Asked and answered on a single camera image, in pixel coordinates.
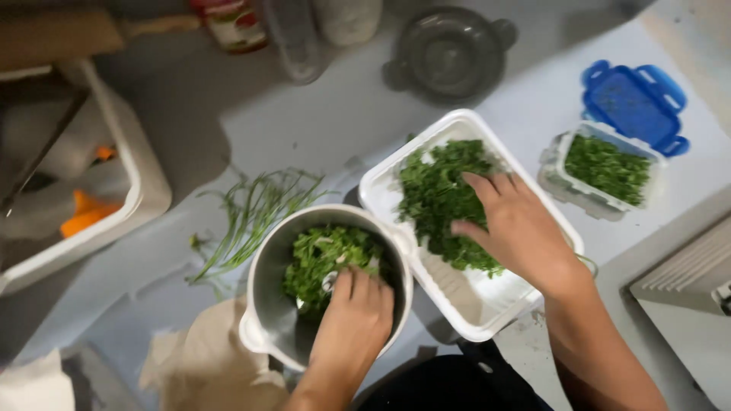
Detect person's right hand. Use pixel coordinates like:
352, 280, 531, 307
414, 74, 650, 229
450, 172, 589, 296

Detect person's left hand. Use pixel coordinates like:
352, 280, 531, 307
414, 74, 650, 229
309, 266, 395, 388

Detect chopped herbs in chopper bowl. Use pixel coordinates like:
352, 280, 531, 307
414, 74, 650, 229
282, 225, 385, 312

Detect white chopper bowl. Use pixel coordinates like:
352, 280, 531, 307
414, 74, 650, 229
239, 204, 420, 373

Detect white plastic tray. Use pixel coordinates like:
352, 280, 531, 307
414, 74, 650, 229
358, 108, 585, 343

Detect leafy green herbs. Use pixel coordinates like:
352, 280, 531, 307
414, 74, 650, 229
397, 139, 506, 279

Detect person's dark clothing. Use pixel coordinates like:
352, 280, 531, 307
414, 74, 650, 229
357, 338, 554, 411

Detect green herb stems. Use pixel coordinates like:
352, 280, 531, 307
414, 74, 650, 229
185, 167, 332, 286

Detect beige cloth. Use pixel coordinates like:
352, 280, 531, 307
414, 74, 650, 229
139, 297, 291, 411

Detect clear plastic container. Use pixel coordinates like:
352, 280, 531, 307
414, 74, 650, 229
538, 120, 669, 222

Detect grey round chopper lid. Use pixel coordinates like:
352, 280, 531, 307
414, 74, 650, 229
381, 6, 519, 105

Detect white sink basin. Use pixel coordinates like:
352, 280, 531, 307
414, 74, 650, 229
0, 57, 173, 296

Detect clear glass jar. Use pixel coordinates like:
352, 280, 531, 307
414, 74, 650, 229
262, 0, 329, 85

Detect white jar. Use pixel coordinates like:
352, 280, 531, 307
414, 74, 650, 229
311, 0, 383, 48

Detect chopped herbs in clear container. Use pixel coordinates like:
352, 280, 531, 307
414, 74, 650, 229
563, 134, 653, 207

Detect orange cloth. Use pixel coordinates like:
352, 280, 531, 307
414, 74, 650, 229
59, 145, 123, 239

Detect red label jar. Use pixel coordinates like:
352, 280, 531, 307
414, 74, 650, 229
190, 0, 269, 55

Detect white ribbed appliance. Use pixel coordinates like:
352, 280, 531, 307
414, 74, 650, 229
628, 214, 731, 317

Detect blue container lid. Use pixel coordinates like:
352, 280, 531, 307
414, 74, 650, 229
581, 59, 691, 158

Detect white plastic bag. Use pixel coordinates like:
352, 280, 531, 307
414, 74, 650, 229
0, 348, 77, 411

